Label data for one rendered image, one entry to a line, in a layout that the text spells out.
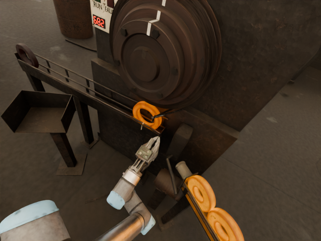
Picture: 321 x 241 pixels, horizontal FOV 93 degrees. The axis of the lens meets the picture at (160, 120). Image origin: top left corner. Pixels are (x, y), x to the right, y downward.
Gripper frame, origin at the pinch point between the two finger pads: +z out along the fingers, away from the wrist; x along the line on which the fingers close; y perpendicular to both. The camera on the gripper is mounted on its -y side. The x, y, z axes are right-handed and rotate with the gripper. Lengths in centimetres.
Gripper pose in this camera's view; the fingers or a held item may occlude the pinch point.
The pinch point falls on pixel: (157, 138)
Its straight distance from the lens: 80.3
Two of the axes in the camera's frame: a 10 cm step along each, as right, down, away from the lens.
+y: 0.5, -4.5, -8.9
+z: 5.2, -7.5, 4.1
